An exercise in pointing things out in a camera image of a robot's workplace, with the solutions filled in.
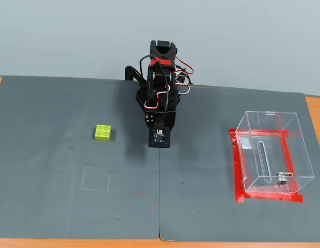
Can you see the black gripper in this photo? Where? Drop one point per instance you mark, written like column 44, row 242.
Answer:
column 149, row 119

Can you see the red tape frame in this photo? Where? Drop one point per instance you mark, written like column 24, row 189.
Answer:
column 238, row 180

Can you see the black table clamp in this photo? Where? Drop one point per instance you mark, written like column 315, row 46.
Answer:
column 129, row 71

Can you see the grey mat with chalk square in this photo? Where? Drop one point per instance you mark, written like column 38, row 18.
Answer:
column 72, row 155

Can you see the black square wrist camera module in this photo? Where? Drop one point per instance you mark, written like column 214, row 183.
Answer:
column 160, row 140

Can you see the red tape band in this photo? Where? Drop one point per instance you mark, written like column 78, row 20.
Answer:
column 163, row 62

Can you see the grey mat with red tape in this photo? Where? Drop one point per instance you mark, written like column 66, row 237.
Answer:
column 201, row 168

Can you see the green lego block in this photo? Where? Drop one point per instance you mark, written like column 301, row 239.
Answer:
column 102, row 134

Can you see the small metal latch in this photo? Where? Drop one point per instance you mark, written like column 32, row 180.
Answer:
column 280, row 178

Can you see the transparent acrylic box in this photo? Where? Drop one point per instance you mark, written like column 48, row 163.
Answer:
column 268, row 155

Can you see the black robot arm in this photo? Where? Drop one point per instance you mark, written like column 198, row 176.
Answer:
column 162, row 77

